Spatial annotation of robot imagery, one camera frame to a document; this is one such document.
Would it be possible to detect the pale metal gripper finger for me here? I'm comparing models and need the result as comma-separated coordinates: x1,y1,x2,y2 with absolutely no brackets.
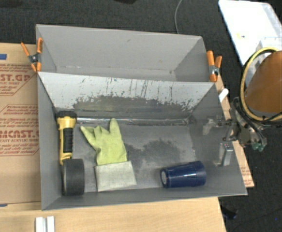
219,143,234,167
202,117,231,135

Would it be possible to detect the dark blue plastic cup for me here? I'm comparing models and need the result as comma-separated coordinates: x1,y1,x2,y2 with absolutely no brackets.
160,160,208,189

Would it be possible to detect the grey metal bin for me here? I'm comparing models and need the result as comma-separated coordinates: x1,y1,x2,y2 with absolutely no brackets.
35,24,248,211

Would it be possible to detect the green rubber glove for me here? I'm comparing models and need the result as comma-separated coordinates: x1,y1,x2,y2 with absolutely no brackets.
79,117,138,193

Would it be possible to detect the yellow and black flashlight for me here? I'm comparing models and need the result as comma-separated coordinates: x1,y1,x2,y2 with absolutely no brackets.
55,110,78,166

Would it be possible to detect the black tape roll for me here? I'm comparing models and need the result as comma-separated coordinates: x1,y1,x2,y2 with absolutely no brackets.
61,158,86,197

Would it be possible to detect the brown cardboard board, red print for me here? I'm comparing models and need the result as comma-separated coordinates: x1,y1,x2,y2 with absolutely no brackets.
0,42,255,209

